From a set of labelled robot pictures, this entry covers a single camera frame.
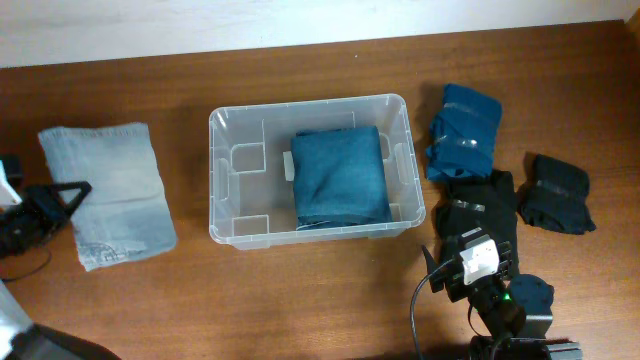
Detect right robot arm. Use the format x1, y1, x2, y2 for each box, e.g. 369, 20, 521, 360
412, 227, 555, 345

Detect small black folded garment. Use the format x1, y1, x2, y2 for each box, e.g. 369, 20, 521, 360
519, 154, 597, 235

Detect clear plastic storage container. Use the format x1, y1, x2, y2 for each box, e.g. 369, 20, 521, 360
209, 94, 427, 250

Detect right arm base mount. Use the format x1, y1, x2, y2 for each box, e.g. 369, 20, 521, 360
466, 337, 584, 360

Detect white label in container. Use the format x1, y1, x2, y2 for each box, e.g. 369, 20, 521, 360
283, 151, 295, 182

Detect dark blue jeans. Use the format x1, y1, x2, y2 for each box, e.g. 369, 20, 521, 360
291, 126, 393, 230

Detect large black garment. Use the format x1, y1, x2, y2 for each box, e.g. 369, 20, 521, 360
435, 170, 519, 280

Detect teal taped garment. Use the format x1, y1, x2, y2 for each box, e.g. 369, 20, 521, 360
426, 83, 503, 182

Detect light blue jeans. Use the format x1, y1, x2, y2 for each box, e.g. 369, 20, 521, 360
38, 123, 177, 271

